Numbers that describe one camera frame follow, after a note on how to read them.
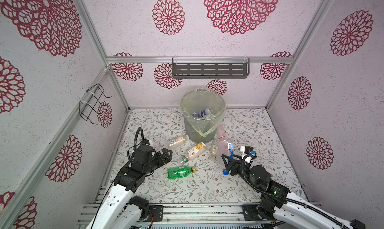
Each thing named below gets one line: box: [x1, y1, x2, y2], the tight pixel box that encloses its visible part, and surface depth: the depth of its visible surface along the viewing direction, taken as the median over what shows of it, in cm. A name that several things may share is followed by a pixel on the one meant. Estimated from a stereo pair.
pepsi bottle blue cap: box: [200, 108, 211, 117], surface depth 102 cm
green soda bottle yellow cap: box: [167, 165, 197, 180], surface depth 87 cm
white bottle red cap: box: [217, 123, 227, 140], surface depth 102 cm
